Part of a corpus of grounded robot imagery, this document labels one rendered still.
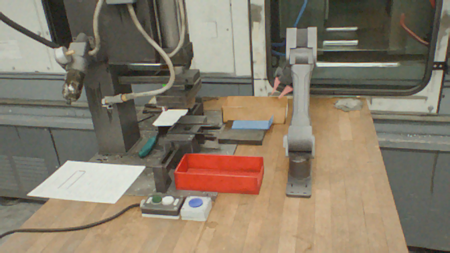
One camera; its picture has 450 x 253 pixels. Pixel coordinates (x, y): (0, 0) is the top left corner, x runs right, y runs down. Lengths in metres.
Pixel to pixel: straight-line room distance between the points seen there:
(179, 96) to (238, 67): 0.73
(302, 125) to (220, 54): 0.87
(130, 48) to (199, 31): 0.70
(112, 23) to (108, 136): 0.40
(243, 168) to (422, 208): 1.15
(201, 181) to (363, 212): 0.45
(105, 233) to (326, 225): 0.56
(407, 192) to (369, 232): 1.09
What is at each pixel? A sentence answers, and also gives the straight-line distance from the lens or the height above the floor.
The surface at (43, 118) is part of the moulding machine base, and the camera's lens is 2.56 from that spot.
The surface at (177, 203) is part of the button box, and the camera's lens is 1.11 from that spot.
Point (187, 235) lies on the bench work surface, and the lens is 1.05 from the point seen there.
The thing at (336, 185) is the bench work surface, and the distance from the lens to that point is 1.21.
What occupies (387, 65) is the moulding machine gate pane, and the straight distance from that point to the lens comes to 1.84.
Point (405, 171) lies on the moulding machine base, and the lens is 2.07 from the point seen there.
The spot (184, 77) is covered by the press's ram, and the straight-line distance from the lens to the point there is 1.29.
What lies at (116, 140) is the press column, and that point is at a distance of 1.46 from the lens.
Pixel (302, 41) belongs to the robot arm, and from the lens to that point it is 1.31.
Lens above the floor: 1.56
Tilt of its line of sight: 25 degrees down
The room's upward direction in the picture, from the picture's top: 5 degrees counter-clockwise
